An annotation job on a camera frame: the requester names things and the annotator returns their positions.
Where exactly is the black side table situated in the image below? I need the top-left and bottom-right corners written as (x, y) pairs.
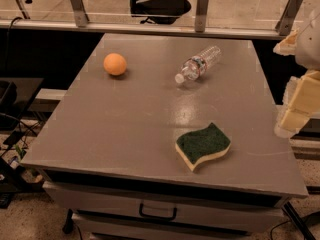
top-left (0, 78), bottom-right (44, 131)

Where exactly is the orange fruit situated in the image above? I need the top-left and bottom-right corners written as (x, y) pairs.
top-left (103, 53), bottom-right (127, 76)

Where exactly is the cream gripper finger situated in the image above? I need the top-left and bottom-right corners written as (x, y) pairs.
top-left (273, 30), bottom-right (298, 56)
top-left (274, 70), bottom-right (320, 138)

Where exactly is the green and yellow sponge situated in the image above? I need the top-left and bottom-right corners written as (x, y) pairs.
top-left (175, 123), bottom-right (231, 171)

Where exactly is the grey drawer cabinet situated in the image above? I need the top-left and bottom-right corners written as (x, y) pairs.
top-left (23, 35), bottom-right (307, 240)

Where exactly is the metal railing frame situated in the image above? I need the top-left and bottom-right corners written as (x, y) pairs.
top-left (15, 0), bottom-right (303, 40)

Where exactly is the clear plastic water bottle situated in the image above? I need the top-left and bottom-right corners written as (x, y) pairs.
top-left (175, 46), bottom-right (222, 84)

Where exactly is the black drawer handle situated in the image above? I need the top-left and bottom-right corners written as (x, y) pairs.
top-left (138, 203), bottom-right (178, 221)

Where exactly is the black office chair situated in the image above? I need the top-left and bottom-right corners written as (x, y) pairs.
top-left (130, 0), bottom-right (192, 25)

